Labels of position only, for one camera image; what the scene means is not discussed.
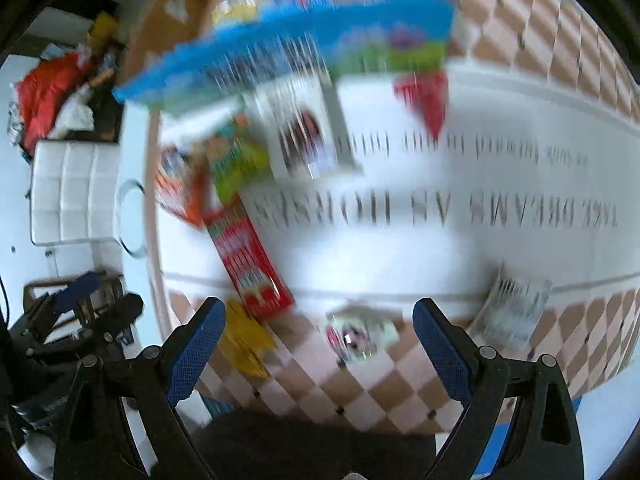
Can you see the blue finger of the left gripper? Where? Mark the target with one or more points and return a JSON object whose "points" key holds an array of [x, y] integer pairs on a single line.
{"points": [[79, 290]]}

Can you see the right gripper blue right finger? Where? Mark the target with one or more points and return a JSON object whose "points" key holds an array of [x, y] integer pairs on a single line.
{"points": [[447, 347]]}

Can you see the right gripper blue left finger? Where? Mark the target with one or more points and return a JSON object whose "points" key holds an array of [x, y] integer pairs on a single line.
{"points": [[189, 347]]}

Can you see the yellow snack packet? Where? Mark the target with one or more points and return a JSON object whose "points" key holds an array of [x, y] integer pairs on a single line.
{"points": [[245, 342]]}

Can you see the red green striped packet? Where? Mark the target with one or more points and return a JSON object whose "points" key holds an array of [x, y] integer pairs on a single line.
{"points": [[262, 291]]}

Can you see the small white snack packet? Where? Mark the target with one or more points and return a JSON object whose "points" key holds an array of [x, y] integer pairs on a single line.
{"points": [[357, 334]]}

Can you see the orange panda snack bag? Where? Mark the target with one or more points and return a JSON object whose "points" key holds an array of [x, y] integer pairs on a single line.
{"points": [[180, 184]]}

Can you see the green candy bag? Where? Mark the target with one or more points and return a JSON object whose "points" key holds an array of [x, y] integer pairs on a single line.
{"points": [[235, 158]]}

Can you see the white chocolate stick packet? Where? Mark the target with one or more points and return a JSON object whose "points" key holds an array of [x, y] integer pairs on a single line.
{"points": [[301, 120]]}

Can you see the grey white flat packet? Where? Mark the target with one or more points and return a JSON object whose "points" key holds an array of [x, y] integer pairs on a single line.
{"points": [[512, 309]]}

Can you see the near white padded chair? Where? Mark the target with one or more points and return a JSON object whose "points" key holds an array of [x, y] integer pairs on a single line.
{"points": [[72, 193]]}

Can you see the checkered printed table mat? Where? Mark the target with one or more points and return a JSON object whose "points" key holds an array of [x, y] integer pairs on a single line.
{"points": [[538, 167]]}

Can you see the white goose plush toy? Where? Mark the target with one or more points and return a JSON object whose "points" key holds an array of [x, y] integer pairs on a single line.
{"points": [[75, 114]]}

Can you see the red bag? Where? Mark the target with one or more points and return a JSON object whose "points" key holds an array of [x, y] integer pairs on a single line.
{"points": [[42, 92]]}

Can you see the small red packet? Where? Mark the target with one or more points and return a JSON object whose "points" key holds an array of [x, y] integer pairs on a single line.
{"points": [[427, 95]]}

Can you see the cardboard box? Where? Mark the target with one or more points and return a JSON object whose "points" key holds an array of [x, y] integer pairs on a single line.
{"points": [[184, 54]]}

